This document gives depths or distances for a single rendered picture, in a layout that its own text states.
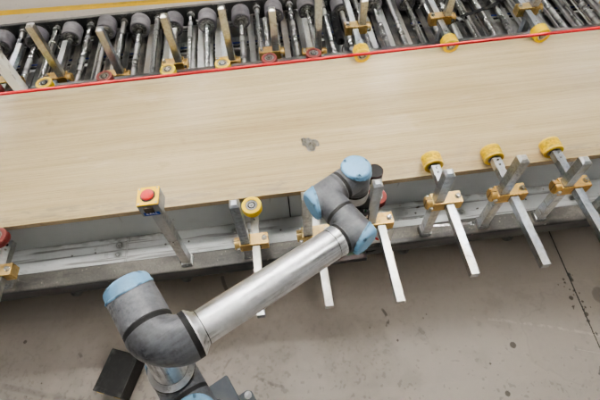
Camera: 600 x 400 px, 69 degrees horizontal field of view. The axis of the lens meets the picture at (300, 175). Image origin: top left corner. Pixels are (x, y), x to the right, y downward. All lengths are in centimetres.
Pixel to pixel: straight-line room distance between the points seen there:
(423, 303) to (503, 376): 50
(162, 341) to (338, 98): 142
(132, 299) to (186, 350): 17
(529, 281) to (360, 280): 95
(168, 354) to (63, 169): 127
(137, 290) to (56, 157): 121
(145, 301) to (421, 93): 157
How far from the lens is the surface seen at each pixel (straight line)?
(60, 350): 281
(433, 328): 255
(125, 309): 108
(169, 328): 103
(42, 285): 213
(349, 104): 207
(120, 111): 225
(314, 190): 123
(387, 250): 170
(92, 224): 209
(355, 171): 126
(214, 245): 201
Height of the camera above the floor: 239
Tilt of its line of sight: 55 degrees down
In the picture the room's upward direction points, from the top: 4 degrees counter-clockwise
